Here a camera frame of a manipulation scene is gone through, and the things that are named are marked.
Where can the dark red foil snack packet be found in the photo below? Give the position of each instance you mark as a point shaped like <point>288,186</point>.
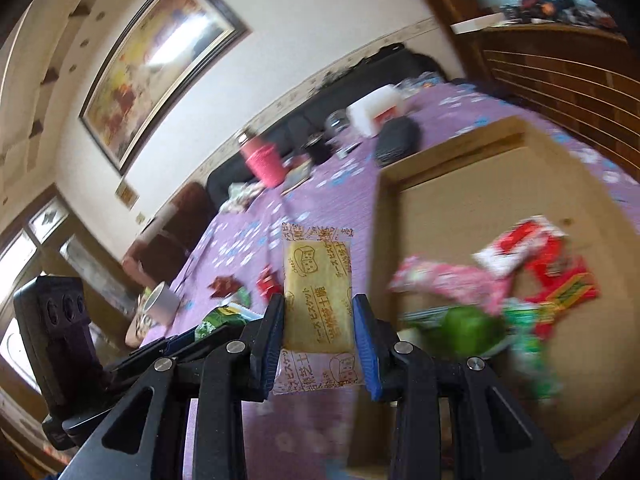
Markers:
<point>224,286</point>

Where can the brick-pattern wooden counter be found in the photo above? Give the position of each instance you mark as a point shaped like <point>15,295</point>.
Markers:
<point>550,85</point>

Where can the dark wooden glass door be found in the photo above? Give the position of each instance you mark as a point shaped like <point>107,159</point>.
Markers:
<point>30,280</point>

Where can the small wall plaque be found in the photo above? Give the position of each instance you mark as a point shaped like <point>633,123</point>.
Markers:
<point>127,195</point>

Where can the black sofa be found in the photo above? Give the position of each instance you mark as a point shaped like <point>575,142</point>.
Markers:
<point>310,120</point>

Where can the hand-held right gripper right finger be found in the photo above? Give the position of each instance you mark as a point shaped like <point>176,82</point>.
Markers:
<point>367,350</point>

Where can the framed painting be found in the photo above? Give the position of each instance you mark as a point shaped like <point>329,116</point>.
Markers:
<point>160,70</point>

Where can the white crumpled cloth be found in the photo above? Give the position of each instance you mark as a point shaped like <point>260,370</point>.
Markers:
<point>240,195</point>

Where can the pink thermos bottle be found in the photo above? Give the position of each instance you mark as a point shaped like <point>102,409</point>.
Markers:
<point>265,160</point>

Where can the black cup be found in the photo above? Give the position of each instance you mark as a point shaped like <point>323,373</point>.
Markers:
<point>317,150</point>

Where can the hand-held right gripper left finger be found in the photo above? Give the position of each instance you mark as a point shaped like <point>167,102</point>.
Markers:
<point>267,350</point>

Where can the clutter of tools on counter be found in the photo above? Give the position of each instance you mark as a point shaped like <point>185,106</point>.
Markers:
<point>555,5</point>

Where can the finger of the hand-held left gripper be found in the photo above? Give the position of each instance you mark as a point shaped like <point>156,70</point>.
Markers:
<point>182,345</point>

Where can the cardboard box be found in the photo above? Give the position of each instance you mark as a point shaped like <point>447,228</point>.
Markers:
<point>450,210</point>

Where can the pink cartoon snack packet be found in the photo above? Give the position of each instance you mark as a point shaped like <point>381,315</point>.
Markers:
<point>450,282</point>

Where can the leopard print cloth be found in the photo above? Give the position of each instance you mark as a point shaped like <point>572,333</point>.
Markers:
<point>140,325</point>

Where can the plain red snack packet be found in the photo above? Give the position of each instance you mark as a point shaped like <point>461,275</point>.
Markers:
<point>270,282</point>

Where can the red packet with gold-green label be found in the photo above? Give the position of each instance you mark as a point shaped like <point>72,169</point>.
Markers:
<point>565,285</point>

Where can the red and white snack packet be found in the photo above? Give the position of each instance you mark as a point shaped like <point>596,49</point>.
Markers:
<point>520,245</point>

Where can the white mug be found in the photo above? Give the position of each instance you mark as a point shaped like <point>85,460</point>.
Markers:
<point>162,305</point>

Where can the yellow cheese biscuit packet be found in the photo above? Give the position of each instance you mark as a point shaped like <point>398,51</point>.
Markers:
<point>317,300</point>

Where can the black glasses case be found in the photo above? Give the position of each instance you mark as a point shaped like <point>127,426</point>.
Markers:
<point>397,140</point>

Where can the clear glass cup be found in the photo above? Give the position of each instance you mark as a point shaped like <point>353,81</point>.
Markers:
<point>337,124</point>

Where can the brown armchair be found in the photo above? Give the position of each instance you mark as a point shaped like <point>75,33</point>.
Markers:
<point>170,230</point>

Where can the white plastic jar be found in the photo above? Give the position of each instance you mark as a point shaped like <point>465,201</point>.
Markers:
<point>375,110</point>

